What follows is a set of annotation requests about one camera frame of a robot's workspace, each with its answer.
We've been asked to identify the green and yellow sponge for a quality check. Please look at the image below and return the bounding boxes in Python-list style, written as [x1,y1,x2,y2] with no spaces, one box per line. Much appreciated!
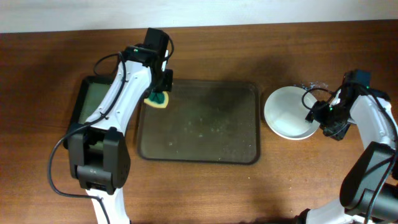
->
[144,91,169,109]

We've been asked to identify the pale grey plate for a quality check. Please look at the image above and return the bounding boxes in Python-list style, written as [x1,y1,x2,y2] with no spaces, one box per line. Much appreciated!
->
[264,86,320,140]

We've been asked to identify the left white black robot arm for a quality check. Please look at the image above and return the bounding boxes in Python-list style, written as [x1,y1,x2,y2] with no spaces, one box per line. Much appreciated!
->
[67,28,174,223]

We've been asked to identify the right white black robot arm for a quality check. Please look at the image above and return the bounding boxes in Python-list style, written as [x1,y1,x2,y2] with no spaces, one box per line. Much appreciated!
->
[293,70,397,223]

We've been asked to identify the small black tray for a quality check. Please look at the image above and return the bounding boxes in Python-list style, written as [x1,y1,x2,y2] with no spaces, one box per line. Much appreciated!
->
[67,76,113,133]

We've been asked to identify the large brown serving tray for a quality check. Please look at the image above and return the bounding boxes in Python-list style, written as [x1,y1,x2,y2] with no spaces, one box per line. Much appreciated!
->
[137,80,261,165]

